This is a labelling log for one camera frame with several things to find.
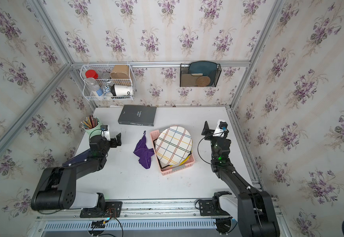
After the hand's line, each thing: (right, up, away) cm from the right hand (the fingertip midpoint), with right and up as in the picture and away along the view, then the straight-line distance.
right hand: (215, 123), depth 80 cm
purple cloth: (-41, -18, +11) cm, 47 cm away
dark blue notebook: (-80, -21, +13) cm, 84 cm away
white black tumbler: (-56, +21, +13) cm, 61 cm away
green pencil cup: (-76, -2, +13) cm, 77 cm away
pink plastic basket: (-23, -25, 0) cm, 34 cm away
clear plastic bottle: (-71, +23, +6) cm, 75 cm away
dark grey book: (-50, +6, +31) cm, 59 cm away
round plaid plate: (-23, -14, +10) cm, 29 cm away
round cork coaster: (-3, +28, +17) cm, 33 cm away
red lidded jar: (-75, +31, +12) cm, 82 cm away
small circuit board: (-60, -50, -9) cm, 79 cm away
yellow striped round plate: (-18, -22, +2) cm, 29 cm away
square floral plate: (-30, -25, +6) cm, 39 cm away
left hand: (-59, -7, +11) cm, 61 cm away
